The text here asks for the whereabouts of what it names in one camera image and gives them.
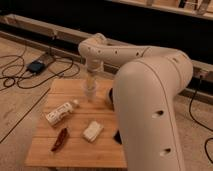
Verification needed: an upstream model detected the red chili pepper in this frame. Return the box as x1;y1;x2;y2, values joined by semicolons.
51;128;68;152

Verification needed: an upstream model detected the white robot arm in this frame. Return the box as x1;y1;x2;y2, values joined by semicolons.
78;33;193;171

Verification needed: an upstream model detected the white sponge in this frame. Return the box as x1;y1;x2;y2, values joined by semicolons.
83;121;104;142

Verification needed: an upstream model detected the clear plastic cup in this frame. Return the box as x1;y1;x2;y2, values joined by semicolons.
83;82;98;102

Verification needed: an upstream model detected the black bowl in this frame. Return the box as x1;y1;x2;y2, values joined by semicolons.
105;88;114;109

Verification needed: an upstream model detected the wooden table board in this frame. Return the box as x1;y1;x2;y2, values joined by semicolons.
25;79;126;168

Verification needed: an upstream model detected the black smartphone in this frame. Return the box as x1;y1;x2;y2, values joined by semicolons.
113;131;122;144

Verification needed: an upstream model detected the black floor cable left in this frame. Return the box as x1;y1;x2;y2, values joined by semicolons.
0;44;81;90

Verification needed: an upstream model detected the wooden wall rail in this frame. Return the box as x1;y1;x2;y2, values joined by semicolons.
0;14;213;83

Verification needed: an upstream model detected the black cable right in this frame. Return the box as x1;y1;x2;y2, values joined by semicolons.
188;77;213;165

